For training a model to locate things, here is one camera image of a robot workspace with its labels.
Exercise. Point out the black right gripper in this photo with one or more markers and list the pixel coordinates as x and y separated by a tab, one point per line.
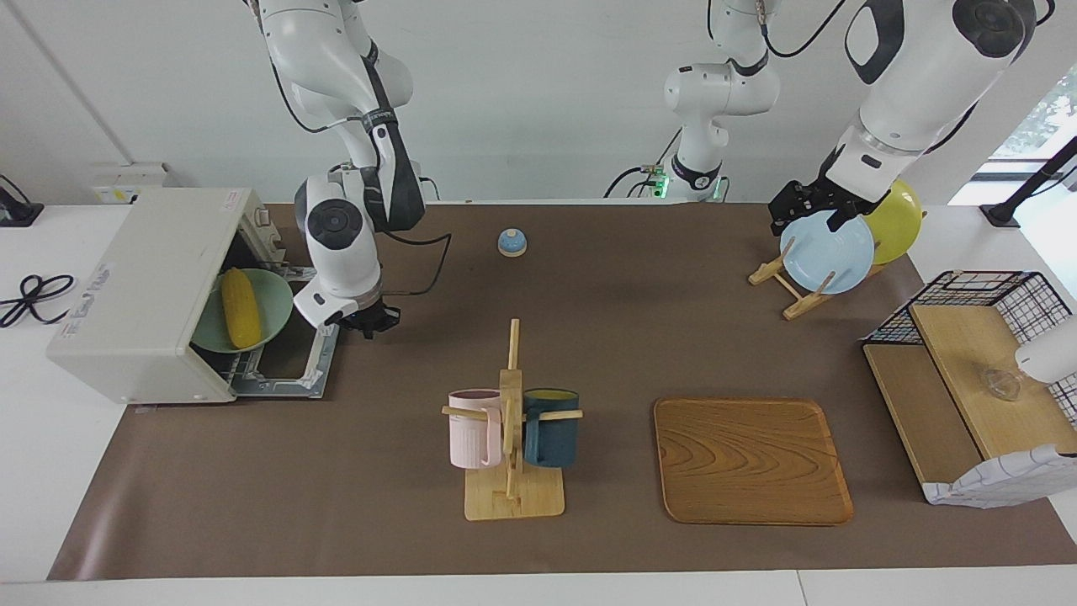
370	313

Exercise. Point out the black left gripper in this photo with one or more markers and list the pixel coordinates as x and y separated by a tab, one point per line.
809	198

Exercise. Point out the pale green plate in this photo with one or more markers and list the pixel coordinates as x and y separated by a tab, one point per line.
273	307

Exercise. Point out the oven door with glass window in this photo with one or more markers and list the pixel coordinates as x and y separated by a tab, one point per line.
278	389

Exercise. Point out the yellow corn cob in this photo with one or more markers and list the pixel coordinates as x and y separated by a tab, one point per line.
240	307

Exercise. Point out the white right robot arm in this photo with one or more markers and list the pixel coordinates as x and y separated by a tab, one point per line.
336	244

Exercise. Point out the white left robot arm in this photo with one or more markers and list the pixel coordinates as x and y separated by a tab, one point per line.
925	76

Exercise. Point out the beige toaster oven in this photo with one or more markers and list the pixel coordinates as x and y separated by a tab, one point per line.
126	286

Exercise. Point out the light blue plate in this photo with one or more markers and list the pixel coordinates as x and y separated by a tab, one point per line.
846	252

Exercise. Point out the wooden plate rack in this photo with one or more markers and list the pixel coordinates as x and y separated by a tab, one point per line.
799	305

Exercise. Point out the yellow plate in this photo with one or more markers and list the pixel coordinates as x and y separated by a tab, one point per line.
896	227

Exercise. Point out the pink mug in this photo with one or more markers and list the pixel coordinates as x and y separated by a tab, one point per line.
471	433

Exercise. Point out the brown table mat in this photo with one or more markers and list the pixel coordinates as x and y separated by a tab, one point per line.
336	471

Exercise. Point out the black clamp stand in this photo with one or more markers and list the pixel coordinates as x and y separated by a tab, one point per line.
1001	215

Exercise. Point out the wooden two-tier shelf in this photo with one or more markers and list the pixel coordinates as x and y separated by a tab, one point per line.
968	353

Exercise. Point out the dark blue mug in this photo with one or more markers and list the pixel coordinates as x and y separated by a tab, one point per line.
555	442

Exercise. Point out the wooden mug tree stand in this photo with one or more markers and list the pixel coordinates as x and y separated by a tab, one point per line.
513	497

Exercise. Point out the brown wooden tray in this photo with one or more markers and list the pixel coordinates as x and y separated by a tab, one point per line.
749	463

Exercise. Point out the clear glass cup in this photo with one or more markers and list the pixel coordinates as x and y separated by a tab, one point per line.
1001	385

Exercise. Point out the white rounded object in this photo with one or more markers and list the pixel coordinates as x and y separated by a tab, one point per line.
1052	353

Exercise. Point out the white checked cloth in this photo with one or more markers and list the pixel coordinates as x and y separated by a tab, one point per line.
1010	480

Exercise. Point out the white wall socket box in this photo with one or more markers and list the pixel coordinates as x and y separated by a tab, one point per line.
126	181

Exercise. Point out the black desk mount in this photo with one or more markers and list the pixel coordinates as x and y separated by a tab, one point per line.
17	215

